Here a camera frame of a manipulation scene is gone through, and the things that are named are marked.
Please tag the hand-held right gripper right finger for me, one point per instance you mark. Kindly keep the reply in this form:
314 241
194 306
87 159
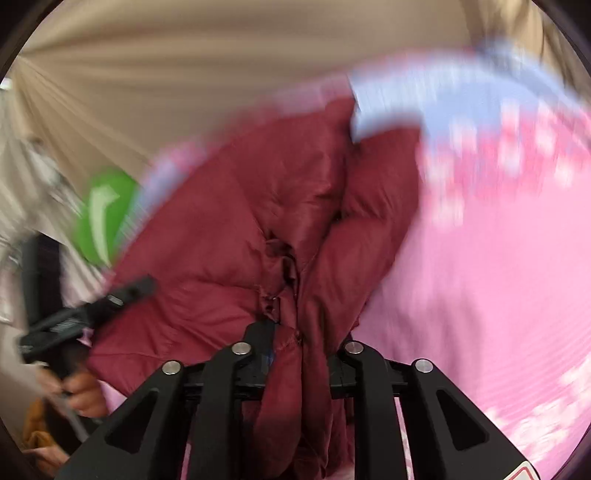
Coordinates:
358 369

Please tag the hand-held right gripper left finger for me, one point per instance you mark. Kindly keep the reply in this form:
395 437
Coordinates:
264 355

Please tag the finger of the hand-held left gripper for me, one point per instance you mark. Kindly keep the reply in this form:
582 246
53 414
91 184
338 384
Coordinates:
124 295

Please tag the maroon puffer jacket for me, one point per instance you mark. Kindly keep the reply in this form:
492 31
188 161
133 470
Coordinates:
231 240

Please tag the person's left hand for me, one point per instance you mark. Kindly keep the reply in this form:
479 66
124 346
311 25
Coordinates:
85 392

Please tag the black upright object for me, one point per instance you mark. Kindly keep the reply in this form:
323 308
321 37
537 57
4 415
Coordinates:
41 272

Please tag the green pillow with white stripe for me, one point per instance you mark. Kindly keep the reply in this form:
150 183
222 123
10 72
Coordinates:
104 217

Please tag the orange-brown cloth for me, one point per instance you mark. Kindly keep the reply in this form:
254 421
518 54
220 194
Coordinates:
37 427

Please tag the white patterned curtain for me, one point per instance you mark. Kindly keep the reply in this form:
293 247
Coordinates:
32 184

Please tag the floral pink and blue bedsheet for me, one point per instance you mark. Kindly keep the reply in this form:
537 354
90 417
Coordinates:
485 258

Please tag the beige curtain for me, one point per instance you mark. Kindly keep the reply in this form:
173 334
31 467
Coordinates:
184 83

